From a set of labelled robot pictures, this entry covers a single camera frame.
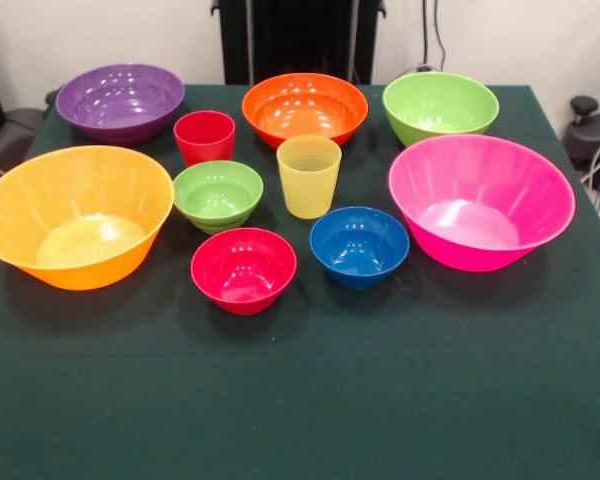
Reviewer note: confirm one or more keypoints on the small blue bowl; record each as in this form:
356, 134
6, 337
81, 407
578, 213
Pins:
359, 247

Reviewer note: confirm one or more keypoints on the yellow translucent cup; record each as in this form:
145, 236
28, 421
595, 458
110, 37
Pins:
308, 180

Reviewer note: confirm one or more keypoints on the large pink bowl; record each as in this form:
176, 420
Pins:
480, 200

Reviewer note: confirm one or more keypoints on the small red bowl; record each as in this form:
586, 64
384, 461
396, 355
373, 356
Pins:
243, 270

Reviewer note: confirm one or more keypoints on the small green bowl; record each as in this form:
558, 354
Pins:
217, 195

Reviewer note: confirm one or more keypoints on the orange bowl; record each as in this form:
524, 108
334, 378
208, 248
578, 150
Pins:
305, 110

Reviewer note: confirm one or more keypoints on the red cup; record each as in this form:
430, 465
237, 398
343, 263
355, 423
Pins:
205, 137

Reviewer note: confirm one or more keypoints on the dark green tablecloth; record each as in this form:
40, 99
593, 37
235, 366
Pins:
300, 400

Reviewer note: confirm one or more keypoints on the large light green bowl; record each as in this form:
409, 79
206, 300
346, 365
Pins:
440, 105

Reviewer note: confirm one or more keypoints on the black power plug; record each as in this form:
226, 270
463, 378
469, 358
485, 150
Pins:
424, 68

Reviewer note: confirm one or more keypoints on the large yellow-orange bowl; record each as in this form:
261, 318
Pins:
75, 215

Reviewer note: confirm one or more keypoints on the purple bowl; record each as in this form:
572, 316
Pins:
120, 100

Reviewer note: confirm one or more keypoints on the small black knob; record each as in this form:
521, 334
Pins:
51, 97

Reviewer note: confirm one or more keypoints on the black round base with knob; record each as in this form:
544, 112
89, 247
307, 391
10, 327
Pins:
595, 135

